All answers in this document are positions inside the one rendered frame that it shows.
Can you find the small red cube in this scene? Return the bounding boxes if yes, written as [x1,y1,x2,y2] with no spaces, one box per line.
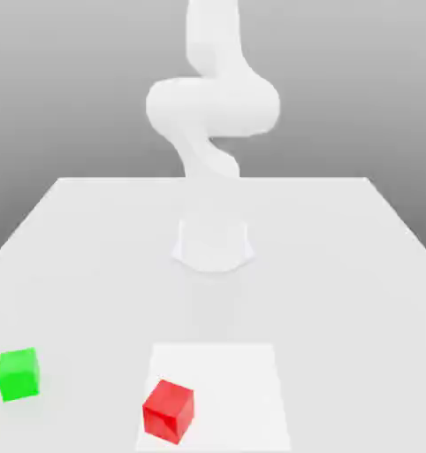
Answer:
[141,379,195,446]

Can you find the small green cube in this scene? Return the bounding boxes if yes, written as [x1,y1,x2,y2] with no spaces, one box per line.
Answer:
[0,347,41,403]

